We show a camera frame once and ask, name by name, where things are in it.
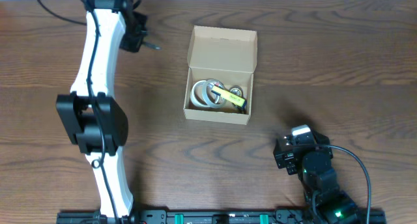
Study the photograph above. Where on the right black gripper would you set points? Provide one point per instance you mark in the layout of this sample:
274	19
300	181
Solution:
285	159

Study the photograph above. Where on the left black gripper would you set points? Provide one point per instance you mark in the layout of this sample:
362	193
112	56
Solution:
135	40

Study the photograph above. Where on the black ballpoint pen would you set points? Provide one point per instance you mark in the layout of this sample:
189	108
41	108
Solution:
151	46

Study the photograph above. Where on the yellow highlighter marker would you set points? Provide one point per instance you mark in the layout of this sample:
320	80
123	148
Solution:
229	96

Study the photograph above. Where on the brown cardboard box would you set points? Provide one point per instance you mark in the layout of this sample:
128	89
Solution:
228	55

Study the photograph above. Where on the clear adhesive tape roll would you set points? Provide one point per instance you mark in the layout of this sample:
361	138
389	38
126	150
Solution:
205	93

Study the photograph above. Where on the white masking tape roll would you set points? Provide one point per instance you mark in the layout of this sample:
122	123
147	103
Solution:
193	96

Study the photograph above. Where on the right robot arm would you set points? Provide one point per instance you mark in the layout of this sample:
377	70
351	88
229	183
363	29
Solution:
309	157

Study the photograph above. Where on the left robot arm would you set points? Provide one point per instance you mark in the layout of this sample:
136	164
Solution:
92	118

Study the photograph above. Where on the black mounting rail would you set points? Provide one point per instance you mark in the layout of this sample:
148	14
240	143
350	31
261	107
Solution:
195	217

